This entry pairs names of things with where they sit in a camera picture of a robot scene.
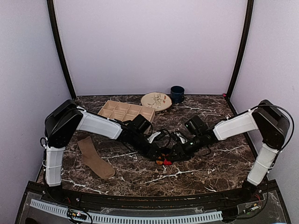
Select dark blue mug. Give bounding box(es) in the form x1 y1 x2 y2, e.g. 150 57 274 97
171 86 185 104

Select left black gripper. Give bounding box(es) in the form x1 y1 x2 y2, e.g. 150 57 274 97
130 133 163 161

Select wooden compartment tray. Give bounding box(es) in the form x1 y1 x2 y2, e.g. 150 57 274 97
98 100 155 123

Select plain brown sock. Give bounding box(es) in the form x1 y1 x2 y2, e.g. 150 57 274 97
78 136 115 179

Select right black frame post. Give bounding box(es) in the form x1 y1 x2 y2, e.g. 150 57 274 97
226 0 255 98

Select argyle black red orange sock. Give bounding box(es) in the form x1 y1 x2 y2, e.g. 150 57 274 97
156 154 172 166

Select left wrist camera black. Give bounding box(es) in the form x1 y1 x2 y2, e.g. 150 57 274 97
132 114 151 134

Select black frame post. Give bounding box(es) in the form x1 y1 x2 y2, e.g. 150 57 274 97
47 0 77 99
226 0 255 98

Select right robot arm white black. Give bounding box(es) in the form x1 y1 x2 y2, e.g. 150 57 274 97
166 100 295 203

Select left black frame post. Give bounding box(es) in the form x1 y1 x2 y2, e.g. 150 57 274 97
47 0 77 99

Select cream floral ceramic plate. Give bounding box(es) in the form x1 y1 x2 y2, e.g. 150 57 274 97
141 92 172 112

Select white slotted cable duct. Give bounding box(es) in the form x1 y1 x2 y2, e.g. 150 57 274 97
30 199 223 224

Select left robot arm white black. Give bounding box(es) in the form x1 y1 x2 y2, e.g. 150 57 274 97
43 100 162 203

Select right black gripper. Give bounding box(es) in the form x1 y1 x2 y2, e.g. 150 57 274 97
167 133 204 161

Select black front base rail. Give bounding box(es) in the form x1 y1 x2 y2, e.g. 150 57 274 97
42 189 255 210

